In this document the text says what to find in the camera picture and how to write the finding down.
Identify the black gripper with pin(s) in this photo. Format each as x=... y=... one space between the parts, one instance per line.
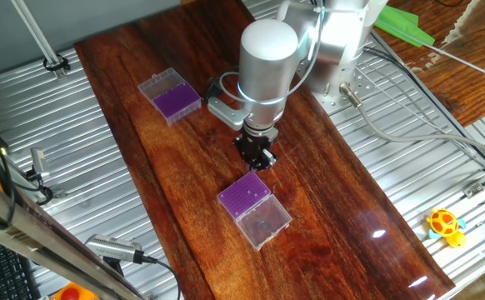
x=253 y=148

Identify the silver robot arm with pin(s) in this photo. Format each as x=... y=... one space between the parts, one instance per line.
x=267 y=62

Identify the flat purple pipette tip holder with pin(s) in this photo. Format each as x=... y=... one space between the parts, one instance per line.
x=242 y=200

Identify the tall purple pipette tip box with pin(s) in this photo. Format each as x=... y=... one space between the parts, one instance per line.
x=176 y=104

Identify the yellow orange turtle toy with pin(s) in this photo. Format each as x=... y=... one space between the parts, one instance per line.
x=444 y=225

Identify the green plastic sheet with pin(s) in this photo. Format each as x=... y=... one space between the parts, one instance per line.
x=407 y=26

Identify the brown wooden side table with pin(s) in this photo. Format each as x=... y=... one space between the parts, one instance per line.
x=476 y=96

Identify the thin white rod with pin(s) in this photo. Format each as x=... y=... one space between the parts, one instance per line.
x=467 y=62

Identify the orange box with red button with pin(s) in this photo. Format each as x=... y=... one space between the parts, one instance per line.
x=71 y=292

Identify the silver aluminium pole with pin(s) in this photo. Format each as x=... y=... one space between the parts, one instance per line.
x=36 y=35

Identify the black keyboard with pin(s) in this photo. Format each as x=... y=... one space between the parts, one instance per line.
x=1 y=271

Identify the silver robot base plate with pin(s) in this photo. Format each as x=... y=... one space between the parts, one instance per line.
x=363 y=89

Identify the silver ribbed camera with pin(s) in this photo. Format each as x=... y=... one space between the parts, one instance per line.
x=111 y=246

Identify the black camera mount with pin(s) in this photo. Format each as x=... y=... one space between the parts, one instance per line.
x=113 y=266

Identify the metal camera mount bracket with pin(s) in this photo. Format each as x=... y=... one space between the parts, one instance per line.
x=58 y=193

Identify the silver bracket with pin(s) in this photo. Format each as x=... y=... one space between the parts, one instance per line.
x=61 y=74

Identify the steel frame beam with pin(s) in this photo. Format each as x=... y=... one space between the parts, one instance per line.
x=38 y=237

